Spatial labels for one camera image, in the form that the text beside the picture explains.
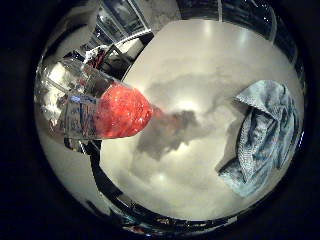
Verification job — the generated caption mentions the red and white bundle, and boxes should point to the red and white bundle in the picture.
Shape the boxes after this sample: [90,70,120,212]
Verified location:
[84,46,109,69]

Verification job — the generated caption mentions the black shelf rack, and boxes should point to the black shelf rack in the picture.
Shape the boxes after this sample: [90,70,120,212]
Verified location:
[101,43,136,80]

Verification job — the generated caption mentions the light blue cloth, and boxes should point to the light blue cloth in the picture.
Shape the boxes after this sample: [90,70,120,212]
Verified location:
[215,79,300,198]

